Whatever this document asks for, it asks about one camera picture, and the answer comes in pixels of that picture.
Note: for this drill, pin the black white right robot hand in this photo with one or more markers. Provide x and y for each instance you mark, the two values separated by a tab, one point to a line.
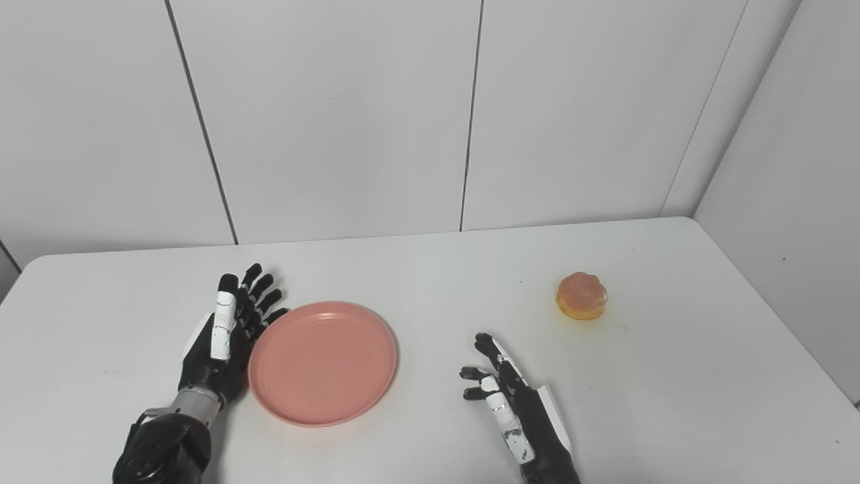
531	423

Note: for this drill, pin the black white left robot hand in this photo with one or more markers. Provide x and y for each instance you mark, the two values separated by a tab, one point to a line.
215	356

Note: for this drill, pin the pink round plate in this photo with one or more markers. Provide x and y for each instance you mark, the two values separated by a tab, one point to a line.
322	363

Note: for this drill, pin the orange cream puff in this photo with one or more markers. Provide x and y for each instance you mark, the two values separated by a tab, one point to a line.
581	296

